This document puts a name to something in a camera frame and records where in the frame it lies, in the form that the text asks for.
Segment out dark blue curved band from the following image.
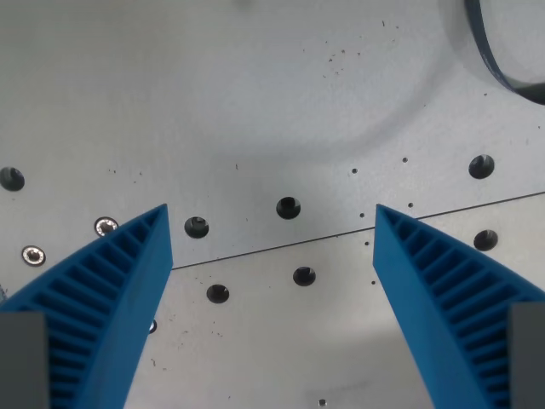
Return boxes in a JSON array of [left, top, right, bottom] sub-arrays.
[[463, 0, 545, 106]]

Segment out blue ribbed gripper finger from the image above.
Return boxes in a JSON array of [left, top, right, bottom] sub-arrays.
[[0, 203, 175, 409], [372, 203, 545, 409]]

